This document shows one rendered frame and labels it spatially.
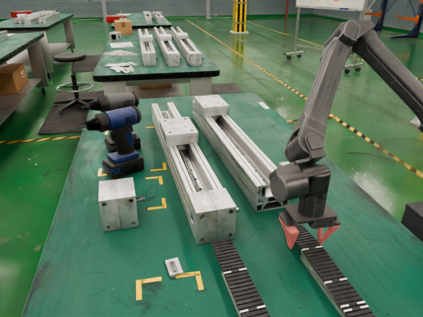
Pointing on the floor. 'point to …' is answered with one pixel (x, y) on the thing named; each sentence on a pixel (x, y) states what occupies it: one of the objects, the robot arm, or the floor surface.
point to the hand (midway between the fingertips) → (304, 242)
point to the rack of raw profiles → (401, 19)
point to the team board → (332, 9)
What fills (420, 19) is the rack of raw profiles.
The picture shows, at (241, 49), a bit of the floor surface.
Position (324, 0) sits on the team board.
